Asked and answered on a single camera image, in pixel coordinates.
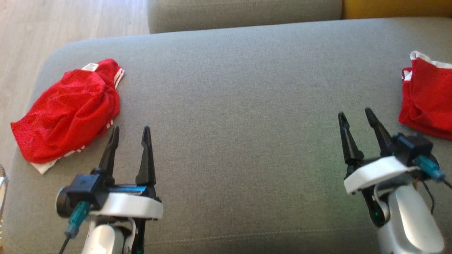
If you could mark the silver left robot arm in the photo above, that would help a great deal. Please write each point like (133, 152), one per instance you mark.
(102, 240)

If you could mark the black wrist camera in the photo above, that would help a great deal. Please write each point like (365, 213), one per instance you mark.
(413, 148)
(86, 188)

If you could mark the red basketball shorts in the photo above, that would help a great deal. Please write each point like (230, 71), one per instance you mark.
(430, 98)

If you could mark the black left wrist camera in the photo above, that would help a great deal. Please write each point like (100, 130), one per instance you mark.
(86, 188)

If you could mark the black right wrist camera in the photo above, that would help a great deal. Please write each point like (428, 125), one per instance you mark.
(413, 148)

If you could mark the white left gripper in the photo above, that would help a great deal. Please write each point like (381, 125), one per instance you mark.
(134, 206)

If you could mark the grey sofa back cushion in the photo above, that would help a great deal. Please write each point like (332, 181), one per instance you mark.
(247, 14)

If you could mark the red basketball jersey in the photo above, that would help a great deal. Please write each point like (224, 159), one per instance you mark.
(67, 116)

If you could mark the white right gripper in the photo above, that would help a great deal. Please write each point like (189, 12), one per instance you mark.
(374, 173)

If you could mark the white woven laundry basket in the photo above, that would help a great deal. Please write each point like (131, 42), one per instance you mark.
(3, 190)

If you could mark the yellow sofa cushion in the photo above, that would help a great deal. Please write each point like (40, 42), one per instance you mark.
(395, 7)

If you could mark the grey sofa seat cushion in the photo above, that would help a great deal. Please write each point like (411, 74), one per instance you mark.
(229, 123)

